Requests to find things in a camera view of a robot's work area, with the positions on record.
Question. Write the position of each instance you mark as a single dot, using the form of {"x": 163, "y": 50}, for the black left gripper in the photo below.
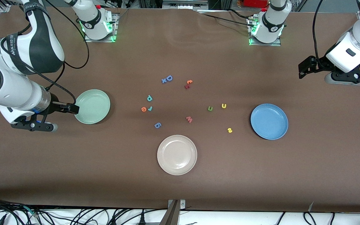
{"x": 317, "y": 63}

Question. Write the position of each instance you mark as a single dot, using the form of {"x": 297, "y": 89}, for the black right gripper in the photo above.
{"x": 55, "y": 106}

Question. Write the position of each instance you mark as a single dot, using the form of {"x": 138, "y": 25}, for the teal foam letter p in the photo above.
{"x": 149, "y": 98}

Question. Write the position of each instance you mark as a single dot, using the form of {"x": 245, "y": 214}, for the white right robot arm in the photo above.
{"x": 36, "y": 43}

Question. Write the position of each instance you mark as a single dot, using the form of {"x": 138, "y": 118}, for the green plate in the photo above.
{"x": 92, "y": 107}

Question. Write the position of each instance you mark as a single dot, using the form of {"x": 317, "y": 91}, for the blue plate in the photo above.
{"x": 269, "y": 122}

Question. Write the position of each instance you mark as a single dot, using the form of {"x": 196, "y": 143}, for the brown table cover mat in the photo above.
{"x": 42, "y": 172}

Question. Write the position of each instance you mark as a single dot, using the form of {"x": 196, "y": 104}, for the red box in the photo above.
{"x": 255, "y": 3}

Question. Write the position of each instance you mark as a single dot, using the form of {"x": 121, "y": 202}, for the blue foam digit six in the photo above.
{"x": 156, "y": 124}

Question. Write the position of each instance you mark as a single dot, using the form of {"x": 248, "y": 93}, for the blue foam letter D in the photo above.
{"x": 171, "y": 77}

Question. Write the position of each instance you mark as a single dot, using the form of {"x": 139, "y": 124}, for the beige plate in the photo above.
{"x": 177, "y": 155}

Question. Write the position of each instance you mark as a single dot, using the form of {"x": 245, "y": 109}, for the pink foam letter w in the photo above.
{"x": 189, "y": 119}

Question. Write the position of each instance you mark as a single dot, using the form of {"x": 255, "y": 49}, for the aluminium corner bracket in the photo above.
{"x": 5, "y": 7}

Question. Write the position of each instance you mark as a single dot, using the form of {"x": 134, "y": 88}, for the grey metal frame rail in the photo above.
{"x": 184, "y": 4}

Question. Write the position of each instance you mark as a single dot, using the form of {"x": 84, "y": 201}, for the aluminium profile post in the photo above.
{"x": 170, "y": 215}

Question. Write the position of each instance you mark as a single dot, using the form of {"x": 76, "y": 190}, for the small metal bracket plate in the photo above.
{"x": 182, "y": 204}

